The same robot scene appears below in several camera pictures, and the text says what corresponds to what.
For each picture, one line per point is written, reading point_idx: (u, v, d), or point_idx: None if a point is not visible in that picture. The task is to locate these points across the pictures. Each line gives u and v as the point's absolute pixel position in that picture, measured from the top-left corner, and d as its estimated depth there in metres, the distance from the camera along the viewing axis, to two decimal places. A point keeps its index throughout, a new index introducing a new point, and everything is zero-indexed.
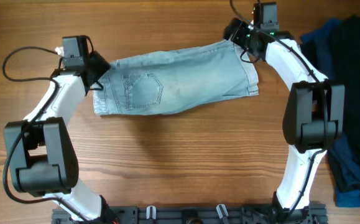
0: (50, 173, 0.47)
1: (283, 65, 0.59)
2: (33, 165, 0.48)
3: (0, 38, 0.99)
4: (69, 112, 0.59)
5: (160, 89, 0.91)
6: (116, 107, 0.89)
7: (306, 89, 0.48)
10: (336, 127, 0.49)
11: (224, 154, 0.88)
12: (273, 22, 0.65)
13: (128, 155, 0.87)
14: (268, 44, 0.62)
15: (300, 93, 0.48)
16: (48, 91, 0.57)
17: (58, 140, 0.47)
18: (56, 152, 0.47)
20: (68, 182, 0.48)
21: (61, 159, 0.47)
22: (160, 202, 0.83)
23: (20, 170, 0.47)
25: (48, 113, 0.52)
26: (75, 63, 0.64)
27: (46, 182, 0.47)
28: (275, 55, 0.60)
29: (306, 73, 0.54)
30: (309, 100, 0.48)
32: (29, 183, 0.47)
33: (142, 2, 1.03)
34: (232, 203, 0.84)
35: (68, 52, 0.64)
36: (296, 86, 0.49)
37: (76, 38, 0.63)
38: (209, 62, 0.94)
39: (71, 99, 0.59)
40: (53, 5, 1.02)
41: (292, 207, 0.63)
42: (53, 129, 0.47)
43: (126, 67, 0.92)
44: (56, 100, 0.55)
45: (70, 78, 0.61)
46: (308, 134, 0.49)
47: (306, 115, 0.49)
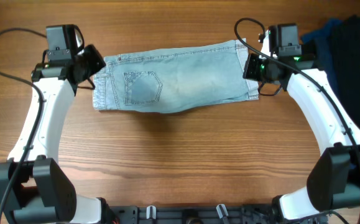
0: (47, 213, 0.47)
1: (310, 106, 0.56)
2: (25, 206, 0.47)
3: (0, 38, 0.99)
4: (60, 126, 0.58)
5: (160, 87, 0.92)
6: (115, 102, 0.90)
7: (346, 158, 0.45)
10: None
11: (224, 154, 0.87)
12: (294, 45, 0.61)
13: (129, 155, 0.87)
14: (294, 76, 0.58)
15: (339, 164, 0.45)
16: (35, 111, 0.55)
17: (53, 190, 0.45)
18: (50, 194, 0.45)
20: (64, 215, 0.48)
21: (58, 203, 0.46)
22: (160, 202, 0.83)
23: (13, 211, 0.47)
25: (36, 147, 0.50)
26: (62, 56, 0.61)
27: (43, 218, 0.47)
28: (301, 91, 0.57)
29: (342, 130, 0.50)
30: (347, 168, 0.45)
32: (25, 221, 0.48)
33: (142, 2, 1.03)
34: (232, 202, 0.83)
35: (53, 44, 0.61)
36: (335, 153, 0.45)
37: (61, 27, 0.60)
38: (210, 63, 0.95)
39: (58, 112, 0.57)
40: (53, 5, 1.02)
41: (292, 219, 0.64)
42: (43, 175, 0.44)
43: (128, 64, 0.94)
44: (43, 126, 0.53)
45: (56, 86, 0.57)
46: (340, 203, 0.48)
47: (341, 185, 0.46)
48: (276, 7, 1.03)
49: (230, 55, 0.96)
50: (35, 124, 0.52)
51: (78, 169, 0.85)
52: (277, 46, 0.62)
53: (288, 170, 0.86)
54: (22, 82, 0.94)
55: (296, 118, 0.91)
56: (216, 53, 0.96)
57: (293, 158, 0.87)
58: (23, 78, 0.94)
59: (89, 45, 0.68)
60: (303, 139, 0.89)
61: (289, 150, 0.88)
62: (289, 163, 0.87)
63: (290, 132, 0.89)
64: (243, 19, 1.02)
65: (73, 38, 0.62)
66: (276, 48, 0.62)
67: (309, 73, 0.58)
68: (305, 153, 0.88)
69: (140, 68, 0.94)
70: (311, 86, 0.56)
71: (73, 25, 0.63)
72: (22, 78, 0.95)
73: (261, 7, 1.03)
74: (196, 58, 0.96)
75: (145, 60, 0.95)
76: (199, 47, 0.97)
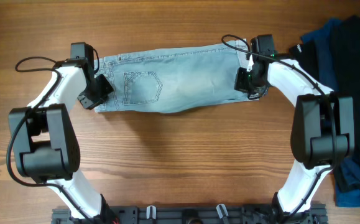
0: (53, 157, 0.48)
1: (286, 83, 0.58)
2: (36, 150, 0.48)
3: (0, 38, 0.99)
4: (72, 101, 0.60)
5: (160, 87, 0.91)
6: (114, 102, 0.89)
7: (314, 101, 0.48)
10: (346, 140, 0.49)
11: (224, 154, 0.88)
12: (272, 50, 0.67)
13: (128, 155, 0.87)
14: (270, 65, 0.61)
15: (308, 106, 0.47)
16: (53, 79, 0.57)
17: (61, 126, 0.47)
18: (58, 135, 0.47)
20: (71, 166, 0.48)
21: (63, 144, 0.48)
22: (160, 202, 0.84)
23: (23, 154, 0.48)
25: (51, 100, 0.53)
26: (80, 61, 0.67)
27: (50, 167, 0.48)
28: (277, 74, 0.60)
29: (311, 86, 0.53)
30: (317, 114, 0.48)
32: (33, 167, 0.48)
33: (141, 2, 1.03)
34: (232, 202, 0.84)
35: (74, 53, 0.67)
36: (304, 98, 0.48)
37: (83, 43, 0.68)
38: (211, 64, 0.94)
39: (71, 89, 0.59)
40: (53, 5, 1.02)
41: (293, 212, 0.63)
42: (55, 114, 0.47)
43: (128, 64, 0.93)
44: (60, 88, 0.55)
45: (71, 70, 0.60)
46: (319, 150, 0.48)
47: (314, 129, 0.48)
48: (276, 6, 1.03)
49: (232, 55, 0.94)
50: (51, 87, 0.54)
51: None
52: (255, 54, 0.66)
53: (288, 170, 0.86)
54: (22, 82, 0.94)
55: None
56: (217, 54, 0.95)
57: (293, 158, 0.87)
58: (23, 78, 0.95)
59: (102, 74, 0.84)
60: None
61: (289, 150, 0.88)
62: (289, 163, 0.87)
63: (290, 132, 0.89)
64: (243, 19, 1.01)
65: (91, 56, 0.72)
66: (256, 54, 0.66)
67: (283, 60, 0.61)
68: None
69: (140, 68, 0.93)
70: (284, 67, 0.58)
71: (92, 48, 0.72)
72: (22, 78, 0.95)
73: (261, 7, 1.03)
74: (198, 60, 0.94)
75: (145, 60, 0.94)
76: (201, 48, 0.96)
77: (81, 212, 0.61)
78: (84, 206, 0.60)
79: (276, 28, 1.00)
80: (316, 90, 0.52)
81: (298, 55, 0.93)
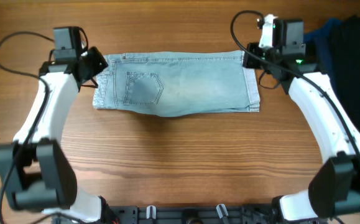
0: (46, 195, 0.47)
1: (313, 112, 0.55)
2: (29, 188, 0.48)
3: (0, 38, 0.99)
4: (63, 116, 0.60)
5: (160, 91, 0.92)
6: (114, 101, 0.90)
7: (349, 167, 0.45)
10: None
11: (224, 154, 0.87)
12: (298, 43, 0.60)
13: (128, 155, 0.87)
14: (295, 79, 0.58)
15: (341, 172, 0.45)
16: (40, 100, 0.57)
17: (53, 165, 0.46)
18: (50, 173, 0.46)
20: (65, 201, 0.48)
21: (57, 182, 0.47)
22: (160, 202, 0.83)
23: (16, 193, 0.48)
25: (40, 130, 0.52)
26: (67, 56, 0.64)
27: (44, 203, 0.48)
28: (304, 96, 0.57)
29: (346, 137, 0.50)
30: (349, 179, 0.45)
32: (26, 204, 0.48)
33: (141, 2, 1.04)
34: (232, 203, 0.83)
35: (60, 44, 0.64)
36: (337, 162, 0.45)
37: (67, 29, 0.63)
38: (214, 71, 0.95)
39: (62, 102, 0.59)
40: (53, 5, 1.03)
41: (293, 219, 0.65)
42: (45, 151, 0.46)
43: (132, 63, 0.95)
44: (48, 112, 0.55)
45: (61, 78, 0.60)
46: (342, 210, 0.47)
47: (342, 193, 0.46)
48: (275, 6, 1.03)
49: (234, 63, 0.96)
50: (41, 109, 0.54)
51: (77, 169, 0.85)
52: (281, 44, 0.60)
53: (288, 170, 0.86)
54: (22, 83, 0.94)
55: (296, 118, 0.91)
56: (219, 60, 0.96)
57: (293, 158, 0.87)
58: (23, 78, 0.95)
59: (93, 47, 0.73)
60: (303, 139, 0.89)
61: (289, 150, 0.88)
62: (289, 163, 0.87)
63: (290, 132, 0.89)
64: (243, 19, 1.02)
65: (78, 39, 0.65)
66: (281, 45, 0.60)
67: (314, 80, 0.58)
68: (305, 153, 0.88)
69: (143, 69, 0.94)
70: (314, 92, 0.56)
71: (78, 27, 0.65)
72: (22, 78, 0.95)
73: (261, 7, 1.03)
74: (200, 66, 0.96)
75: (149, 61, 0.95)
76: (203, 54, 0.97)
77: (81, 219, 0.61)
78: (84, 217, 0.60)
79: None
80: (349, 141, 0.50)
81: None
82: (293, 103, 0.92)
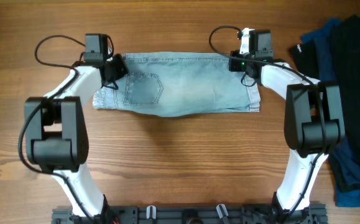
0: (62, 147, 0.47)
1: (278, 83, 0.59)
2: (47, 139, 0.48)
3: (0, 38, 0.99)
4: (86, 101, 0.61)
5: (160, 91, 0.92)
6: (114, 101, 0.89)
7: (303, 89, 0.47)
10: (337, 127, 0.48)
11: (224, 154, 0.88)
12: (268, 49, 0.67)
13: (128, 155, 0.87)
14: (263, 68, 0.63)
15: (296, 93, 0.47)
16: (69, 78, 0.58)
17: (74, 117, 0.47)
18: (70, 127, 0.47)
20: (78, 158, 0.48)
21: (74, 135, 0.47)
22: (160, 202, 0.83)
23: (35, 141, 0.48)
25: (67, 93, 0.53)
26: (96, 58, 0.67)
27: (58, 156, 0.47)
28: (270, 76, 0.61)
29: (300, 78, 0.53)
30: (305, 101, 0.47)
32: (41, 155, 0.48)
33: (142, 2, 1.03)
34: (232, 202, 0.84)
35: (90, 47, 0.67)
36: (293, 87, 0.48)
37: (97, 35, 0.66)
38: (214, 71, 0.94)
39: (88, 87, 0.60)
40: (53, 5, 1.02)
41: (292, 209, 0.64)
42: (69, 106, 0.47)
43: (131, 65, 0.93)
44: (76, 84, 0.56)
45: (89, 69, 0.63)
46: (310, 138, 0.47)
47: (304, 116, 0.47)
48: (276, 6, 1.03)
49: None
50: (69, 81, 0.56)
51: None
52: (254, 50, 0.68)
53: None
54: (22, 82, 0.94)
55: None
56: (219, 60, 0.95)
57: None
58: (23, 78, 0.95)
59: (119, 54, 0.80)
60: None
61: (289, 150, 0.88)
62: None
63: None
64: (244, 19, 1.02)
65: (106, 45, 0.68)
66: (254, 51, 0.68)
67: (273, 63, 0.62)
68: None
69: (143, 69, 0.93)
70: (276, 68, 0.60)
71: (107, 35, 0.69)
72: (22, 78, 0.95)
73: (261, 7, 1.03)
74: (200, 66, 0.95)
75: (150, 61, 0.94)
76: (204, 54, 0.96)
77: (82, 208, 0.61)
78: (86, 202, 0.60)
79: (276, 28, 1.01)
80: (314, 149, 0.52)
81: (297, 55, 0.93)
82: None
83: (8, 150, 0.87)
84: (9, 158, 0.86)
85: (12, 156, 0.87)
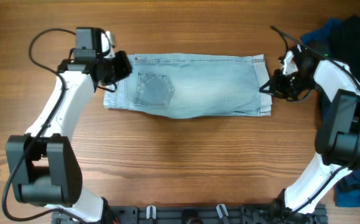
0: (52, 190, 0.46)
1: (329, 81, 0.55)
2: (35, 182, 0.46)
3: (0, 38, 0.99)
4: (79, 112, 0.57)
5: (171, 92, 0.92)
6: (125, 101, 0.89)
7: (353, 99, 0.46)
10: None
11: (224, 154, 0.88)
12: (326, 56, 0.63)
13: (128, 155, 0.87)
14: (322, 61, 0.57)
15: (344, 100, 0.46)
16: (57, 96, 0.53)
17: (61, 160, 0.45)
18: (58, 169, 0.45)
20: (69, 198, 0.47)
21: (64, 181, 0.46)
22: (161, 202, 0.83)
23: (22, 185, 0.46)
25: (54, 127, 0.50)
26: (87, 56, 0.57)
27: (48, 198, 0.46)
28: (324, 71, 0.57)
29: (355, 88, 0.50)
30: (351, 109, 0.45)
32: (31, 197, 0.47)
33: (141, 2, 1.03)
34: (232, 203, 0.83)
35: (81, 43, 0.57)
36: (343, 92, 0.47)
37: (89, 29, 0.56)
38: (226, 73, 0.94)
39: (79, 100, 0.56)
40: (53, 5, 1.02)
41: (295, 210, 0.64)
42: (56, 150, 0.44)
43: (144, 65, 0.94)
44: (63, 109, 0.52)
45: (79, 78, 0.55)
46: (341, 145, 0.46)
47: (344, 126, 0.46)
48: (275, 6, 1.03)
49: (245, 64, 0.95)
50: (55, 107, 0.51)
51: None
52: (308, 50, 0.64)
53: (288, 170, 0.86)
54: (22, 82, 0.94)
55: (295, 117, 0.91)
56: (232, 61, 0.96)
57: (293, 158, 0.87)
58: (23, 78, 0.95)
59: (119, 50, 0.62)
60: (303, 139, 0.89)
61: (288, 150, 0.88)
62: (288, 163, 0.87)
63: (290, 132, 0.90)
64: (243, 19, 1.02)
65: (100, 43, 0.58)
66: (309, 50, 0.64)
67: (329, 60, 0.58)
68: (304, 153, 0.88)
69: (155, 70, 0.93)
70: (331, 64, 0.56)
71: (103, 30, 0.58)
72: (22, 78, 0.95)
73: (260, 7, 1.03)
74: (209, 66, 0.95)
75: (161, 63, 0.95)
76: (217, 55, 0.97)
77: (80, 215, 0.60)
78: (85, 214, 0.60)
79: (276, 28, 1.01)
80: (357, 91, 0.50)
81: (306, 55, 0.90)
82: (293, 103, 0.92)
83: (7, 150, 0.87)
84: None
85: None
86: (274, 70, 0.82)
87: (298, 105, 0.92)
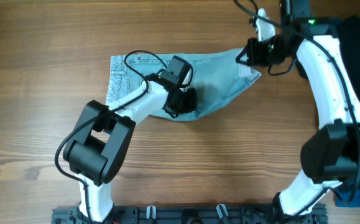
0: (96, 161, 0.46)
1: (317, 78, 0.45)
2: (87, 146, 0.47)
3: (0, 38, 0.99)
4: (143, 117, 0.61)
5: None
6: None
7: (343, 132, 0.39)
10: None
11: (224, 154, 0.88)
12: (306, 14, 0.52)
13: (128, 155, 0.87)
14: (305, 43, 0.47)
15: (335, 139, 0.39)
16: (137, 93, 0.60)
17: (120, 140, 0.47)
18: (112, 147, 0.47)
20: (106, 177, 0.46)
21: (112, 156, 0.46)
22: (160, 202, 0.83)
23: (76, 142, 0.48)
25: (128, 110, 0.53)
26: (170, 78, 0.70)
27: (89, 166, 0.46)
28: (309, 59, 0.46)
29: (346, 106, 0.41)
30: (343, 142, 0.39)
32: (76, 157, 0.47)
33: (141, 2, 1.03)
34: (232, 203, 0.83)
35: (171, 68, 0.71)
36: (331, 127, 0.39)
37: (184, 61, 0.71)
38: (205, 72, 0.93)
39: (150, 107, 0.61)
40: (53, 5, 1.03)
41: (295, 214, 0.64)
42: (122, 128, 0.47)
43: (145, 65, 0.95)
44: (140, 103, 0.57)
45: (160, 89, 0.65)
46: (331, 171, 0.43)
47: (333, 157, 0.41)
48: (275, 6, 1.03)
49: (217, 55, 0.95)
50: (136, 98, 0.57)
51: None
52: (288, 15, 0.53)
53: (288, 170, 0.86)
54: (22, 82, 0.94)
55: (295, 117, 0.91)
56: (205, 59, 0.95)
57: (293, 158, 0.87)
58: (23, 78, 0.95)
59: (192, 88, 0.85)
60: (303, 139, 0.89)
61: (288, 150, 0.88)
62: (288, 163, 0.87)
63: (290, 132, 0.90)
64: (243, 19, 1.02)
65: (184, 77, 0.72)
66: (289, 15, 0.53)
67: (321, 41, 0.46)
68: None
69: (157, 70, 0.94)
70: (322, 55, 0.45)
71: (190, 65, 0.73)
72: (22, 78, 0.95)
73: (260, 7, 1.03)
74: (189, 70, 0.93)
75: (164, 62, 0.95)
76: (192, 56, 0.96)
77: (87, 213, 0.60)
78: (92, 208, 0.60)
79: None
80: (347, 111, 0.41)
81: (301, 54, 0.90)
82: (293, 104, 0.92)
83: (6, 150, 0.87)
84: (9, 158, 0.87)
85: (12, 156, 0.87)
86: (249, 39, 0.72)
87: (298, 105, 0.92)
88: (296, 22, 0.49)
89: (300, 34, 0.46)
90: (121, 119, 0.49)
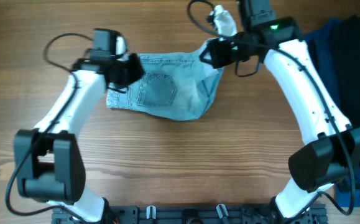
0: (55, 187, 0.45)
1: (291, 88, 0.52)
2: (40, 177, 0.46)
3: (0, 38, 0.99)
4: (86, 115, 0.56)
5: (174, 92, 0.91)
6: (127, 101, 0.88)
7: (328, 149, 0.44)
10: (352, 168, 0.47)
11: (224, 154, 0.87)
12: (266, 11, 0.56)
13: (129, 155, 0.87)
14: (274, 53, 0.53)
15: (322, 155, 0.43)
16: (66, 94, 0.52)
17: (66, 158, 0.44)
18: (61, 168, 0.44)
20: (72, 196, 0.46)
21: (68, 177, 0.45)
22: (161, 202, 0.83)
23: (26, 179, 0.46)
25: (62, 123, 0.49)
26: (101, 56, 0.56)
27: (51, 194, 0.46)
28: (281, 69, 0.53)
29: (326, 116, 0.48)
30: (331, 154, 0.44)
32: (33, 192, 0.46)
33: (141, 2, 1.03)
34: (232, 203, 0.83)
35: (96, 45, 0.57)
36: (318, 145, 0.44)
37: (108, 32, 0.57)
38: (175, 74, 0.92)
39: (89, 101, 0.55)
40: (53, 5, 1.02)
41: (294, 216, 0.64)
42: (62, 145, 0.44)
43: (145, 63, 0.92)
44: (73, 107, 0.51)
45: (90, 76, 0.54)
46: (323, 182, 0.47)
47: (324, 170, 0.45)
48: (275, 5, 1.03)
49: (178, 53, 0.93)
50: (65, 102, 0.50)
51: None
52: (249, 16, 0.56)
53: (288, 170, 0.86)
54: (22, 82, 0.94)
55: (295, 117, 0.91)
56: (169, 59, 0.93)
57: None
58: (23, 78, 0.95)
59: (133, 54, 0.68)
60: None
61: (289, 150, 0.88)
62: None
63: (290, 132, 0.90)
64: None
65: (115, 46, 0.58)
66: (250, 15, 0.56)
67: (289, 49, 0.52)
68: None
69: (157, 70, 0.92)
70: (292, 65, 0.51)
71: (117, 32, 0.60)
72: (22, 78, 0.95)
73: None
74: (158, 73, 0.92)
75: (163, 61, 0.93)
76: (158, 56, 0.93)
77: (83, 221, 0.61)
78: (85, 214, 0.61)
79: None
80: (327, 120, 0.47)
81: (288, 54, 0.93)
82: None
83: (6, 150, 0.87)
84: (9, 158, 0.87)
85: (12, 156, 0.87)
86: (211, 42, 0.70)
87: None
88: (260, 30, 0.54)
89: (266, 46, 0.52)
90: (58, 135, 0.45)
